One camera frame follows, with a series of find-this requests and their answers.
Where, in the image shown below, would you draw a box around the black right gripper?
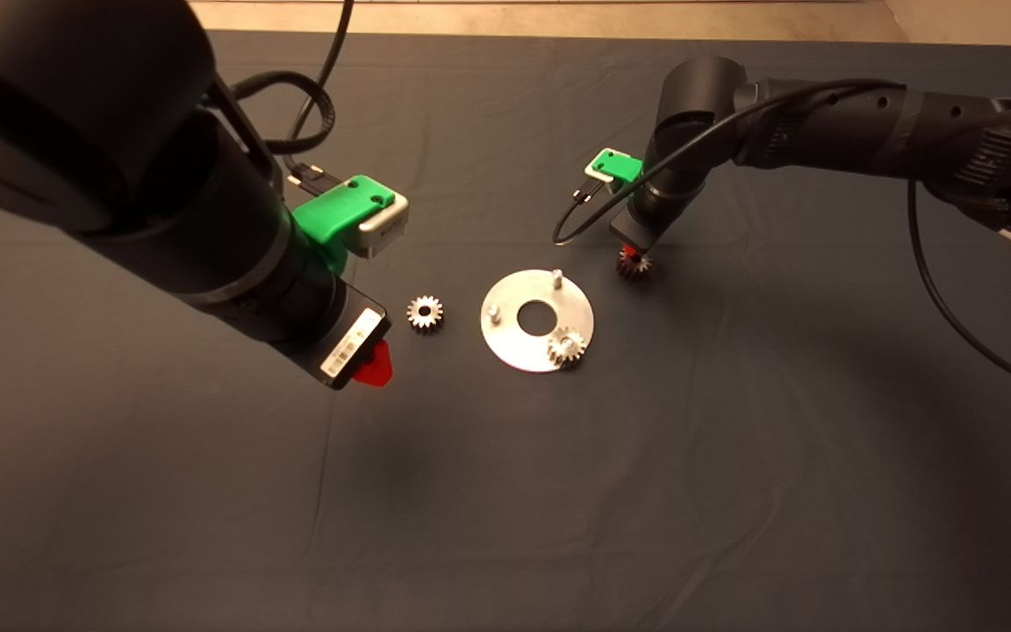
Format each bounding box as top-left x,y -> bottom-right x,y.
609,202 -> 682,267

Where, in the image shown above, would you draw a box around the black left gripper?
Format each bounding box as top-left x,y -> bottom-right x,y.
271,281 -> 394,392

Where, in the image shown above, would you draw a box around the small steel planetary gear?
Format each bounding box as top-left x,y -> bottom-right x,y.
546,325 -> 588,370
616,248 -> 654,282
406,295 -> 445,335

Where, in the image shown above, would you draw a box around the round metal carrier plate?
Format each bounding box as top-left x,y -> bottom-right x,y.
479,269 -> 595,374

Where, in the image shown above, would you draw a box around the dark grey table cloth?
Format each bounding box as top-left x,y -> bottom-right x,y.
0,32 -> 1011,632

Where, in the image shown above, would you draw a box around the green right camera mount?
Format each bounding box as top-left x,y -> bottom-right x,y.
592,147 -> 644,187

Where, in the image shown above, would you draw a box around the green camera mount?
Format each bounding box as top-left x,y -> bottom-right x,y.
592,147 -> 644,187
292,175 -> 397,264

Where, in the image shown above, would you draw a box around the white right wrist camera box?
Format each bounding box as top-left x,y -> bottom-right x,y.
587,147 -> 625,183

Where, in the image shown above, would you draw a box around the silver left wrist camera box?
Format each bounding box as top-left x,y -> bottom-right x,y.
348,193 -> 410,260

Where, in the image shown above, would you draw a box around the green left camera mount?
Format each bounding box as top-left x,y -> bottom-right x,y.
292,175 -> 397,264

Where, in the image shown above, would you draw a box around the black ribbed cable loop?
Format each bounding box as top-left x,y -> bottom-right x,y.
232,72 -> 335,196

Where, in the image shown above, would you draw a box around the thin black cable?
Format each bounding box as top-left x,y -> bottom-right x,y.
290,0 -> 357,146

